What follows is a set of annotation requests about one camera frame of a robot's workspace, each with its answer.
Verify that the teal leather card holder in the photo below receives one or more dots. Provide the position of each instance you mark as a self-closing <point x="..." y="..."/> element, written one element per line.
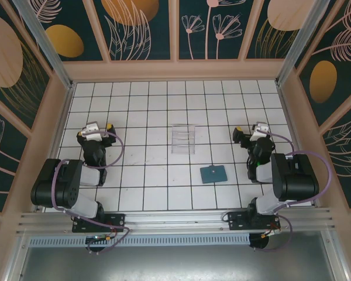
<point x="213" y="174"/>

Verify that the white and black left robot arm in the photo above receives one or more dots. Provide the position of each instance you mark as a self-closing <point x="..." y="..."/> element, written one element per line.
<point x="85" y="175"/>

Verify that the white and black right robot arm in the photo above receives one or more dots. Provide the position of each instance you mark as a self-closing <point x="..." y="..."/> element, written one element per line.
<point x="298" y="181"/>

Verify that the grey metal sheet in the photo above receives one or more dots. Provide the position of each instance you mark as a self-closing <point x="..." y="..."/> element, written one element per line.
<point x="175" y="263"/>

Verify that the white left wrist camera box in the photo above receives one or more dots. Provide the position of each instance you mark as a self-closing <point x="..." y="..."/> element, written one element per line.
<point x="92" y="131"/>

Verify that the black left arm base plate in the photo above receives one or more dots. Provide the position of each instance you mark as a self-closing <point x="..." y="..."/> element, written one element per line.
<point x="117" y="219"/>

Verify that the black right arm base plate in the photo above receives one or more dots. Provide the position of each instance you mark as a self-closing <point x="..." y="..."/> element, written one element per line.
<point x="237" y="222"/>

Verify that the aluminium frame post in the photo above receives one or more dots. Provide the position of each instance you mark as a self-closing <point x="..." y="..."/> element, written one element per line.
<point x="45" y="44"/>
<point x="301" y="44"/>

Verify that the aluminium mounting rail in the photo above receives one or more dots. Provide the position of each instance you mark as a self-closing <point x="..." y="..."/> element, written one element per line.
<point x="175" y="219"/>

